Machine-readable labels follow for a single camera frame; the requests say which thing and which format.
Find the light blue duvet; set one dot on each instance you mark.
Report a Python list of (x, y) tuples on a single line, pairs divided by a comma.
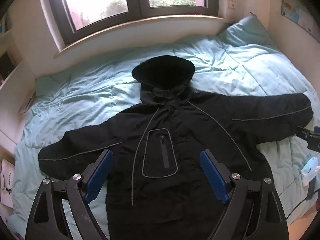
[(95, 80)]

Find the white wall socket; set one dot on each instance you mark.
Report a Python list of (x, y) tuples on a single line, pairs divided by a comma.
[(232, 3)]

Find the white wall shelf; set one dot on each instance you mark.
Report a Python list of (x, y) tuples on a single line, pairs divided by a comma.
[(10, 55)]

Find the white window sill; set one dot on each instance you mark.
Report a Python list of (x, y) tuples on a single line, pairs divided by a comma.
[(125, 33)]

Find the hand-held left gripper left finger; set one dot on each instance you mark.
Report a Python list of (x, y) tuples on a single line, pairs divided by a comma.
[(100, 175)]

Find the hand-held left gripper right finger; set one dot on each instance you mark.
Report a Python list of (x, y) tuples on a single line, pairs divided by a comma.
[(212, 175)]

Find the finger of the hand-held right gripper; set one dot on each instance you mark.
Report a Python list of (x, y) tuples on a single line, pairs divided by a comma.
[(303, 132)]

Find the black hooded jacket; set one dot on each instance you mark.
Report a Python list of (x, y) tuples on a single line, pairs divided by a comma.
[(190, 120)]

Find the light blue pillow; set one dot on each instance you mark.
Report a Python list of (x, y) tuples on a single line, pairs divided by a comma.
[(247, 32)]

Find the white calligraphy poster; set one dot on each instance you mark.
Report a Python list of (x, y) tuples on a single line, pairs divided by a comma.
[(6, 182)]

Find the wall map poster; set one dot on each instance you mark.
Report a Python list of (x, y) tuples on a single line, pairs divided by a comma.
[(297, 7)]

